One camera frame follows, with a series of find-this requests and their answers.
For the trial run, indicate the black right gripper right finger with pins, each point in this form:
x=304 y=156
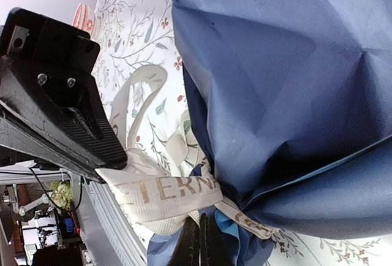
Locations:
x=212 y=249

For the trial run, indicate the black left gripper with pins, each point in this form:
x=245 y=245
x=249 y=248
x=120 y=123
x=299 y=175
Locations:
x=55 y=98

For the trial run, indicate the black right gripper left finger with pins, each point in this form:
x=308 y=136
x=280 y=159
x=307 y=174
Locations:
x=187 y=250

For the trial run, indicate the clear plastic wrap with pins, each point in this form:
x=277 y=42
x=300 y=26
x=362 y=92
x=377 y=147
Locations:
x=150 y=195

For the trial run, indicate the blue wrapping paper sheet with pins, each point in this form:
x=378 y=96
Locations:
x=290 y=100

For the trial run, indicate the background flower bouquet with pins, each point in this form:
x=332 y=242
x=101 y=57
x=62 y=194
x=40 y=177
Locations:
x=62 y=193

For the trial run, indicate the floral patterned tablecloth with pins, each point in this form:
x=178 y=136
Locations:
x=136 y=33

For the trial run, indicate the red patterned small dish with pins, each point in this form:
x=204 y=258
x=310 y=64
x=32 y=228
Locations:
x=86 y=20

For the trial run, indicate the front aluminium rail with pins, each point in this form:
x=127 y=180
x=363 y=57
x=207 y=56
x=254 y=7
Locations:
x=107 y=234

